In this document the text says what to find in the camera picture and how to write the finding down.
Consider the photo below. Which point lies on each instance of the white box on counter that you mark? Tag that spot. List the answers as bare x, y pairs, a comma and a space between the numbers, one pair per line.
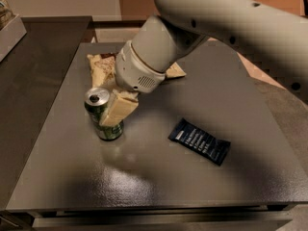
11, 35

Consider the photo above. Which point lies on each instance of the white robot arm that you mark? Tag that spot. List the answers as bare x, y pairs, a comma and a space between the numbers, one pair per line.
273, 40

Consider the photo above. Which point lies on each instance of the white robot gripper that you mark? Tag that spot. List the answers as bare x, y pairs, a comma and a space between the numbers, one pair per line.
134, 70

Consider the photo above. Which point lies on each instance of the brown sea salt snack bag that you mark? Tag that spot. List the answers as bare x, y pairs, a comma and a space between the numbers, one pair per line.
102, 71

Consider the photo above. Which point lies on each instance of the dark blue snack bar wrapper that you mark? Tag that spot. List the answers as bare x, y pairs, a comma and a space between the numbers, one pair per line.
200, 142

